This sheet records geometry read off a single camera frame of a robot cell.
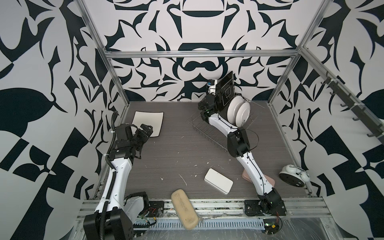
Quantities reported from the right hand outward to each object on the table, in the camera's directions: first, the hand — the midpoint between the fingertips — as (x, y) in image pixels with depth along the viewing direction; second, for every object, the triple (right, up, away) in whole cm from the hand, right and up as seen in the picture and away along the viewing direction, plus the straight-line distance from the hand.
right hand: (224, 87), depth 93 cm
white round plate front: (+12, -17, +3) cm, 21 cm away
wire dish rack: (-7, -27, -15) cm, 32 cm away
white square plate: (-48, -20, +15) cm, 54 cm away
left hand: (-43, -25, -14) cm, 52 cm away
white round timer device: (+30, -47, -19) cm, 59 cm away
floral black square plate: (+1, -2, +3) cm, 4 cm away
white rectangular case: (-6, -52, -14) cm, 54 cm away
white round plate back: (+6, -11, +4) cm, 13 cm away
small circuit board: (+17, -69, -22) cm, 75 cm away
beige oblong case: (-23, -62, -23) cm, 70 cm away
